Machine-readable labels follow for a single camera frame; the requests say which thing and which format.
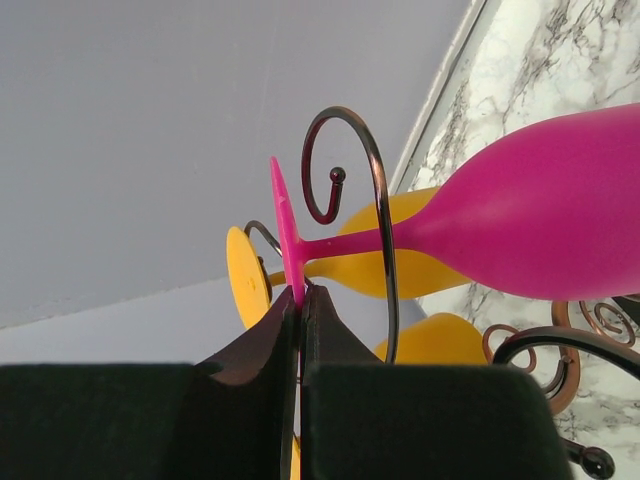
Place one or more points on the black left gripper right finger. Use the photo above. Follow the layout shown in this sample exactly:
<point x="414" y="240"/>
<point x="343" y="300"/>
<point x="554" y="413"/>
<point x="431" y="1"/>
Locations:
<point x="497" y="422"/>

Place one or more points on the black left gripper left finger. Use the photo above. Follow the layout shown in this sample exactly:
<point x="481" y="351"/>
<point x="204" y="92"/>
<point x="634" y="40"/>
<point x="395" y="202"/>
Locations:
<point x="227" y="417"/>

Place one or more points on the orange plastic wine glass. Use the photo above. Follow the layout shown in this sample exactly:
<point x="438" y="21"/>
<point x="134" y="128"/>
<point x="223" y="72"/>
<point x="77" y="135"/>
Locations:
<point x="364" y="418"/>

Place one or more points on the yellow plastic wine glass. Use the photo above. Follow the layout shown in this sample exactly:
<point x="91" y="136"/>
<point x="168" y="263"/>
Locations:
<point x="417" y="274"/>

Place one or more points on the pink wine glass front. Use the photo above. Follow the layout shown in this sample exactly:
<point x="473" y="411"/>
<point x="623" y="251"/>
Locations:
<point x="550" y="211"/>

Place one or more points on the metal wine glass rack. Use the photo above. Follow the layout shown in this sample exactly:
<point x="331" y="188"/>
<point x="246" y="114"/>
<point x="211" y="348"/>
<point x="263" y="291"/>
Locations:
<point x="380" y="200"/>

